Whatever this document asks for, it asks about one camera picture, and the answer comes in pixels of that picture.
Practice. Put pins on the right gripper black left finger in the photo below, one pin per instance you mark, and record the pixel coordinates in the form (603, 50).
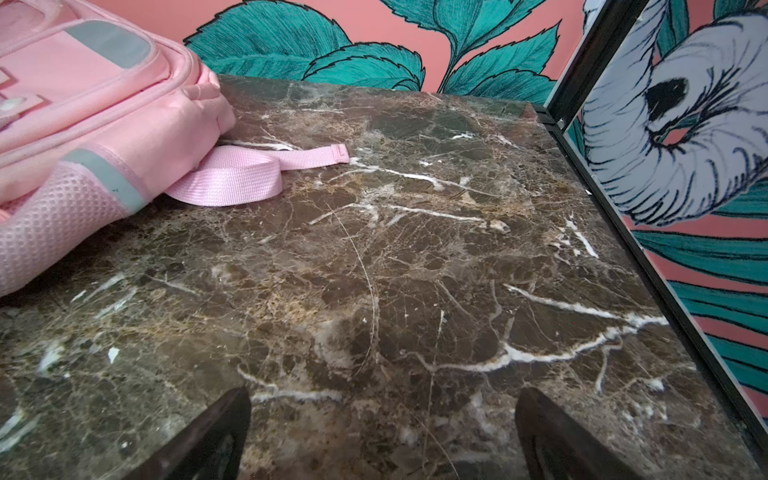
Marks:
(210, 447)

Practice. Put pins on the black right corner frame post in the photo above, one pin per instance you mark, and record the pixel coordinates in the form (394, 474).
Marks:
(663, 112)

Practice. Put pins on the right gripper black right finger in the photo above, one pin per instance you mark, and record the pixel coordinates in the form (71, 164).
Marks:
(556, 446)

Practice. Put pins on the pink student backpack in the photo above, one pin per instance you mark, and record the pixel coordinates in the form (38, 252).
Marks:
(100, 117)

